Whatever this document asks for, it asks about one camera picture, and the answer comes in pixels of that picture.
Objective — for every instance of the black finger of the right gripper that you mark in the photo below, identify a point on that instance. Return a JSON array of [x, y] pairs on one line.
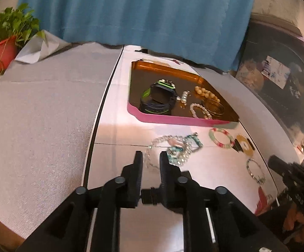
[[279, 166]]

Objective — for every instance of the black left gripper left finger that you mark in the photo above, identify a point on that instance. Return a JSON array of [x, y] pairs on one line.
[[133, 177]]

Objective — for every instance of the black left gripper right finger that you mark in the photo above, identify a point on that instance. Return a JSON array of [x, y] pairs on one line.
[[171, 179]]

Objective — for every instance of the green pink white bangle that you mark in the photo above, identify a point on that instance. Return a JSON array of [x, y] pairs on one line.
[[222, 138]]

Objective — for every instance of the pink jewelry tray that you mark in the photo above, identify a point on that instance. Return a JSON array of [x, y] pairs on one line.
[[191, 90]]

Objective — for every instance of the person's hand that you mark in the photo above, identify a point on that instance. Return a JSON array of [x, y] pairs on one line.
[[295, 217]]

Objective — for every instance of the red tassel ornament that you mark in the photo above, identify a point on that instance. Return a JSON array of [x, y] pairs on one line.
[[264, 202]]

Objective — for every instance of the gold bangle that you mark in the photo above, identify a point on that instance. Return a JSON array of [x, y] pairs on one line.
[[213, 107]]

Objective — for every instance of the black green wrist watch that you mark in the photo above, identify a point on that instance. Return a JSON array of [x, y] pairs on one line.
[[159, 99]]

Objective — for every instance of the clear plastic storage box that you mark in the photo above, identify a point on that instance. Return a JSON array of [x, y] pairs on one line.
[[272, 68]]

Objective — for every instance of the blue curtain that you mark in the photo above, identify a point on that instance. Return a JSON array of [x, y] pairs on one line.
[[208, 32]]

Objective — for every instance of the grey pillow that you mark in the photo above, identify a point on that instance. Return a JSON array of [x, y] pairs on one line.
[[40, 46]]

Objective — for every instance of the potted green plant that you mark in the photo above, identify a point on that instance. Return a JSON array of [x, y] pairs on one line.
[[17, 27]]

